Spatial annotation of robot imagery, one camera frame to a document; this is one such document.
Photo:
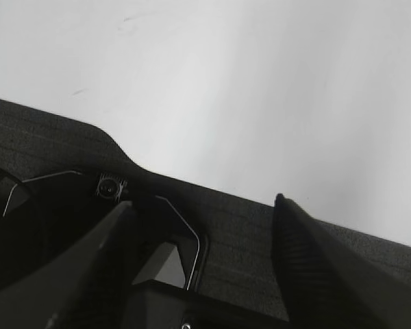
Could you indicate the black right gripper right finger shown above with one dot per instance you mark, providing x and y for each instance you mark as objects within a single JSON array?
[{"x": 325, "y": 284}]

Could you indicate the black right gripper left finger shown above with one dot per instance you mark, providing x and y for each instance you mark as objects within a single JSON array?
[{"x": 37, "y": 300}]

